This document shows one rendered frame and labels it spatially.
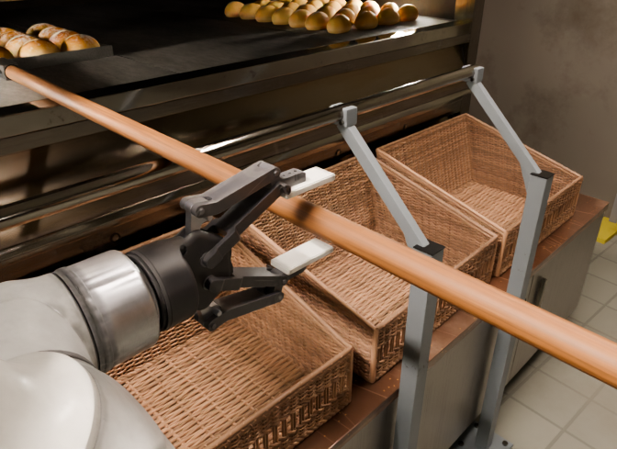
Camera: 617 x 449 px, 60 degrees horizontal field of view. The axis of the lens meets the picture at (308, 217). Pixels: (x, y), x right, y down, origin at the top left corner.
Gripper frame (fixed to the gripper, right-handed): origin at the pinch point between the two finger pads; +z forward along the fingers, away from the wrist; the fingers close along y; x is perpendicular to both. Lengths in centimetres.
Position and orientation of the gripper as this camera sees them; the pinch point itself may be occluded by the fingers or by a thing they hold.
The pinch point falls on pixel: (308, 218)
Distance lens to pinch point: 58.6
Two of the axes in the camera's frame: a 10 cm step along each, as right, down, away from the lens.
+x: 7.0, 3.3, -6.3
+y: 0.0, 8.8, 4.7
